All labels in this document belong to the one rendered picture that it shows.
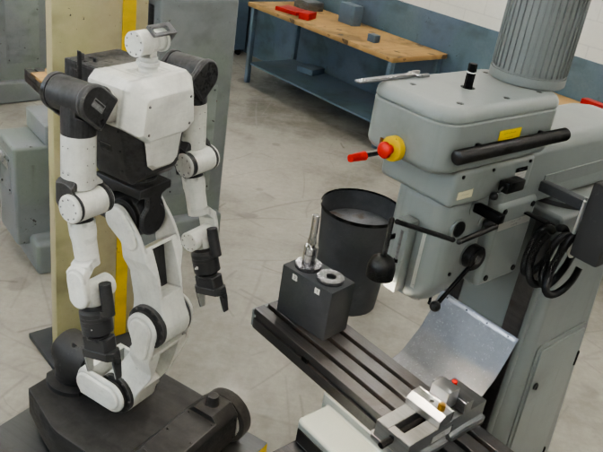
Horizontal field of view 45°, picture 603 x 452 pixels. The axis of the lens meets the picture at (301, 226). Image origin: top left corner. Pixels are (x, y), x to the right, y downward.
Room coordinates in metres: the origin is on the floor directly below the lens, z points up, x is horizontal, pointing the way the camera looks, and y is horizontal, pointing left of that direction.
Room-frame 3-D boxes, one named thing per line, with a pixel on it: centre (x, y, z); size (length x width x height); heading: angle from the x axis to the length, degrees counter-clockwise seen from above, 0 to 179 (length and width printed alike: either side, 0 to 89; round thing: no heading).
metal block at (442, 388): (1.63, -0.47, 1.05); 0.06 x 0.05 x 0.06; 45
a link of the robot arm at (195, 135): (2.08, 0.37, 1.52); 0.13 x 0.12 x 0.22; 149
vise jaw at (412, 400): (1.59, -0.43, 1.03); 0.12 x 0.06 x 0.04; 45
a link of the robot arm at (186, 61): (2.10, 0.40, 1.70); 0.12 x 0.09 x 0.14; 61
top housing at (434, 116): (1.77, -0.36, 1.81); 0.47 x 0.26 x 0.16; 134
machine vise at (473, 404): (1.61, -0.45, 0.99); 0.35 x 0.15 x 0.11; 135
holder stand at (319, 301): (2.06, -0.08, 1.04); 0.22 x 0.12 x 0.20; 51
